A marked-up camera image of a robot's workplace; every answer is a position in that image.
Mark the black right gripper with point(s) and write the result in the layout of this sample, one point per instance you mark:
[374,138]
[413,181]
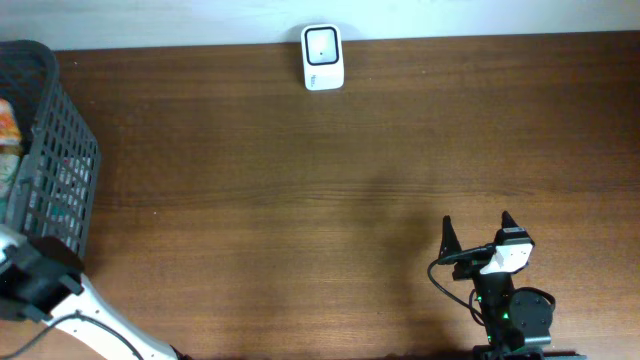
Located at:
[468,260]

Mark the white bamboo print tube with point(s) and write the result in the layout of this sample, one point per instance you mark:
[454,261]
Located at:
[10,161]

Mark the orange tissue pack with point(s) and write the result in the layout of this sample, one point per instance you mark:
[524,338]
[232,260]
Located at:
[10,135]

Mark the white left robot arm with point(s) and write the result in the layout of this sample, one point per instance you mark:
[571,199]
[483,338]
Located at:
[90,319]

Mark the white barcode scanner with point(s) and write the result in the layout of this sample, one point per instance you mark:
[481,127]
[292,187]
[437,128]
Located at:
[323,58]

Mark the dark grey plastic basket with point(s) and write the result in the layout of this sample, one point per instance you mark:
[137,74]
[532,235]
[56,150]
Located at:
[55,185]

